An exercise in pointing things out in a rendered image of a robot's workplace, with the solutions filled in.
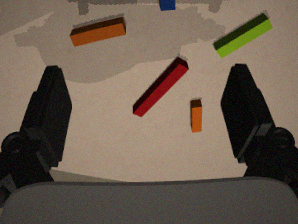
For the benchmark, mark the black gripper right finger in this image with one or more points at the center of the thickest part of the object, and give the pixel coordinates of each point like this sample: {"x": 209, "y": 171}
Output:
{"x": 267, "y": 150}

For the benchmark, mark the red rod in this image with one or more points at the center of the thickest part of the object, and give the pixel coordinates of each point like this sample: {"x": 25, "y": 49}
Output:
{"x": 166, "y": 80}

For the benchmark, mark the lime green rod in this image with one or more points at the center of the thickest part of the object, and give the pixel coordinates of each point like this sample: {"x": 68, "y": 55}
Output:
{"x": 242, "y": 35}

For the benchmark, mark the small blue cube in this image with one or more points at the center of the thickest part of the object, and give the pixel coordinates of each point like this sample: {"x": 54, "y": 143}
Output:
{"x": 167, "y": 5}

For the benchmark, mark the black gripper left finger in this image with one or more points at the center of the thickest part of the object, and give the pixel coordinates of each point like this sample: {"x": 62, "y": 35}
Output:
{"x": 41, "y": 138}

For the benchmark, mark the orange rod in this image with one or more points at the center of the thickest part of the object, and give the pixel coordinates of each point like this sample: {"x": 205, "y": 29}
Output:
{"x": 98, "y": 31}
{"x": 196, "y": 115}

